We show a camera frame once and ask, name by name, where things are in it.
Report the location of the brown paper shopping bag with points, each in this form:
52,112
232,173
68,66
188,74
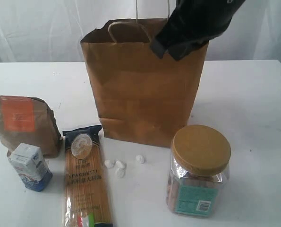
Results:
139,97

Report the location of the clear jar gold lid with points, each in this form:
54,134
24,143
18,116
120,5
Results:
199,169

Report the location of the white candy right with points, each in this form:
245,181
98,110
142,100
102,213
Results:
140,159

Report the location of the spaghetti pasta packet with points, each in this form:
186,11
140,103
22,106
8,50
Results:
86,201

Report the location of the white blue milk carton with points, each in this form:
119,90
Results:
29,163

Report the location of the brown pouch orange label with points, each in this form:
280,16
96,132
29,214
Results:
28,120

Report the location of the white backdrop curtain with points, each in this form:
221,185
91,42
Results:
50,30

